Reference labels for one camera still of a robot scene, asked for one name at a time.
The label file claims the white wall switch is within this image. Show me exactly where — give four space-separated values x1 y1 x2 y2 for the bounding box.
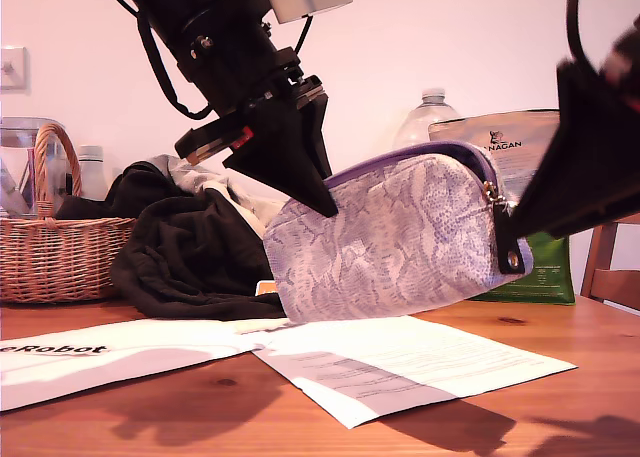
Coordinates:
0 46 32 96

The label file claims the woven wicker basket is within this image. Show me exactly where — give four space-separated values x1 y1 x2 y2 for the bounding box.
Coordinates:
0 123 139 306

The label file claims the purple snakeskin pencil case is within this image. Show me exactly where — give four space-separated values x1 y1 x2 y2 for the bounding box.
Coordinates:
262 140 535 324

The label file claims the dark brown grey-lined jacket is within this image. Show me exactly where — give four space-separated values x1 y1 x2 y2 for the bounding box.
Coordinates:
55 154 296 336

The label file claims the white bottle grey cap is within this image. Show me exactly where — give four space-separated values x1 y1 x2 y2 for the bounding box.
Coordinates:
77 145 109 202

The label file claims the clear glass jug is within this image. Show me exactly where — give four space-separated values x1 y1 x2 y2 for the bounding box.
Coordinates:
0 116 69 218

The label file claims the large clear water bottle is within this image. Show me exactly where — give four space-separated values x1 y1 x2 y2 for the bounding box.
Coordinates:
394 87 464 151

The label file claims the white printed letter sheet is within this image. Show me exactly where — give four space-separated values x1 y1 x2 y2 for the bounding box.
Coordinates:
252 315 579 431

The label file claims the brown wooden chair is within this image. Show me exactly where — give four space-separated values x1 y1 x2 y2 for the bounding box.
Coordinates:
579 214 640 318

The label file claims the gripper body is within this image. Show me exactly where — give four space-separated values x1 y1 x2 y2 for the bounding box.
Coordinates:
169 11 330 164

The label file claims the white LeRobot printed sheet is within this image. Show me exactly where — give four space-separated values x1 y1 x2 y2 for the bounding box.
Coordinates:
0 318 281 414

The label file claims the silver green Canagan bag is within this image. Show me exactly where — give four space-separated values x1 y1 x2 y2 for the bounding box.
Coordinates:
428 109 577 307

